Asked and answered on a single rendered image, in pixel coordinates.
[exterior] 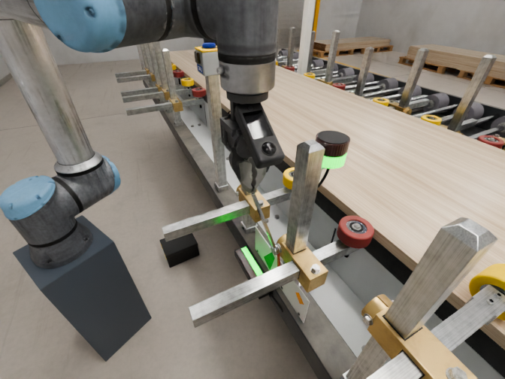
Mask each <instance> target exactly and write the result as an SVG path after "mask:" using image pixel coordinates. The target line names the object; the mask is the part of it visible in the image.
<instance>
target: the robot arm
mask: <svg viewBox="0 0 505 379"><path fill-rule="evenodd" d="M278 5H279V0H0V54H1V56H2V58H3V60H4V61H5V64H6V66H7V67H8V69H9V71H10V73H11V75H12V77H13V79H14V80H15V82H16V84H17V86H18V88H19V89H20V92H21V93H22V95H23V98H24V99H25V100H26V103H27V105H28V106H29V109H30V110H31V112H32V114H33V116H34V118H35V120H36V121H37V123H38V125H39V127H40V129H41V131H42V132H43V134H44V137H45V138H46V140H47V142H48V144H49V145H50V148H51V150H52V151H53V153H54V155H55V157H56V159H57V161H56V163H55V164H54V170H55V171H56V173H57V175H56V176H54V177H48V176H45V175H41V176H32V177H27V178H25V179H22V180H20V181H17V182H16V183H15V184H13V185H11V186H9V187H8V188H7V189H6V190H5V191H4V192H3V193H2V194H1V195H0V208H1V209H2V211H3V212H4V215H5V217H6V218H8V219H9V221H10V222H11V223H12V224H13V226H14V227H15V228H16V230H17V231H18V232H19V233H20V234H21V235H22V237H23V238H24V239H25V240H26V242H27V243H28V244H29V252H30V257H31V260H32V261H33V263H34V264H36V266H38V267H40V268H58V267H61V266H64V265H67V264H68V263H70V262H73V261H74V260H76V259H78V258H79V257H80V256H82V255H83V254H84V253H85V252H86V251H87V250H88V249H89V247H90V245H91V243H92V233H91V232H90V230H89V229H88V228H87V227H85V226H84V225H82V224H81V223H79V222H77V220H76V219H75V216H77V215H78V214H79V213H81V212H83V211H85V210H86V209H87V208H89V207H91V206H92V205H94V204H95V203H97V202H99V201H101V200H102V199H103V198H105V197H107V196H108V195H110V194H112V193H113V192H114V191H115V190H117V189H118V188H119V186H120V183H121V179H120V177H119V176H120V175H119V172H118V170H117V168H116V166H115V165H114V164H113V163H112V162H110V160H109V159H108V158H107V157H106V156H102V155H101V154H100V153H98V152H96V151H94V150H93V149H92V147H91V144H90V143H89V139H88V138H87V135H86V133H85V130H84V128H83V125H82V123H81V121H80V118H79V116H78V114H77V111H76V109H75V107H74V104H73V102H72V100H71V97H70V95H69V93H68V90H67V88H66V85H65V83H64V80H63V79H62V76H61V74H60V71H59V69H58V66H57V64H56V61H55V59H54V57H53V54H52V52H51V50H50V47H49V45H48V43H47V40H46V38H45V36H44V33H43V31H42V29H41V27H43V28H46V29H49V30H50V31H51V32H52V33H53V34H54V35H55V36H56V37H57V38H58V39H59V40H60V41H61V42H63V43H64V44H65V45H66V46H68V47H70V48H71V49H73V50H76V51H80V52H84V53H90V52H91V53H105V52H108V51H111V50H113V49H115V48H120V47H128V46H133V45H138V44H146V43H151V42H155V41H165V40H170V39H175V38H186V37H190V38H206V39H213V40H216V42H217V51H218V60H219V68H217V70H216V71H217V74H220V83H221V87H222V88H223V89H224V90H225V91H226V95H227V99H228V100H229V101H230V108H231V110H230V111H229V112H228V116H227V117H220V128H221V137H222V143H223V144H224V145H225V146H226V148H227V149H228V150H229V151H231V152H230V154H229V157H228V159H229V163H230V166H231V168H232V170H233V171H234V173H235V174H236V176H237V179H238V180H239V182H240V184H241V186H242V187H243V188H244V189H245V190H246V191H247V192H248V193H250V192H251V191H255V190H256V188H257V187H258V186H259V184H260V183H261V182H262V180H263V178H264V177H265V174H266V172H268V169H269V168H270V166H272V165H278V164H280V163H281V162H282V161H283V159H284V158H285V154H284V152H283V149H282V147H281V146H280V143H279V141H278V139H277V137H276V135H275V133H274V131H273V128H272V126H271V124H270V122H269V120H268V117H267V115H266V113H265V111H264V109H263V107H262V104H261V102H263V101H265V100H267V99H268V92H269V91H270V90H272V89H273V88H274V85H275V70H276V47H277V20H278ZM230 112H231V113H230ZM229 118H231V119H229ZM222 127H223V130H222ZM223 136H224V137H223ZM249 157H252V158H249ZM248 159H249V161H248ZM251 171H252V179H251V177H250V172H251ZM251 182H252V183H251Z"/></svg>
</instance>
